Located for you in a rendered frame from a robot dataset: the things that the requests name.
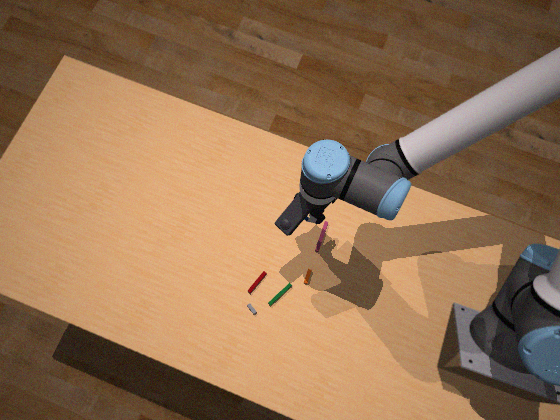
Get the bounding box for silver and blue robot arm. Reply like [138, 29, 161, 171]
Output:
[275, 47, 560, 386]

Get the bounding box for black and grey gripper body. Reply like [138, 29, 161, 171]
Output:
[309, 198, 338, 219]

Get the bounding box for green rod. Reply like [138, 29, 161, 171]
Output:
[268, 283, 292, 306]

